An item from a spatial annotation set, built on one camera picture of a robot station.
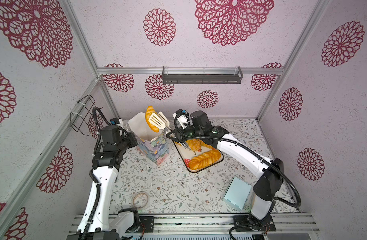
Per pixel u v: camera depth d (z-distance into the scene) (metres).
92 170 0.46
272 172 0.45
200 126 0.59
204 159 0.95
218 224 0.76
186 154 0.99
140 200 0.81
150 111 0.74
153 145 0.78
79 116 0.75
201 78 0.87
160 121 0.70
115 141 0.54
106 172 0.46
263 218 0.60
